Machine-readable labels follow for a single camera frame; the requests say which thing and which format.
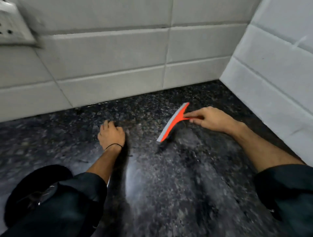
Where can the black wrist band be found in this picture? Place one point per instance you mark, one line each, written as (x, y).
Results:
(113, 144)

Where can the white wall socket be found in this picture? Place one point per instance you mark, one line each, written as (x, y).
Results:
(14, 26)

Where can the black marbled bowl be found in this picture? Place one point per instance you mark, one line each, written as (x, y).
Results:
(29, 180)

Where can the person's right dark sleeve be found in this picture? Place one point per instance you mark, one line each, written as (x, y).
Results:
(288, 195)

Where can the person's left forearm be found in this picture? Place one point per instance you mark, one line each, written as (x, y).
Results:
(105, 163)

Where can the person's left hand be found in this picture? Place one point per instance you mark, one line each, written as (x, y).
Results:
(111, 135)

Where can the person's right hand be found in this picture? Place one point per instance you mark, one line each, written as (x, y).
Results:
(217, 119)

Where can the person's right forearm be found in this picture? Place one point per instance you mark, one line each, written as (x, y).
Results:
(266, 151)

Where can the person's left dark sleeve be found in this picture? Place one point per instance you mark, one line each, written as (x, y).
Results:
(66, 210)

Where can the orange squeegee with grey blade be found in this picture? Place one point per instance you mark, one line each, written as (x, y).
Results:
(174, 120)

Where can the person's dark sleeve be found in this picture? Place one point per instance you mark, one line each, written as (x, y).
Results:
(288, 195)
(66, 210)

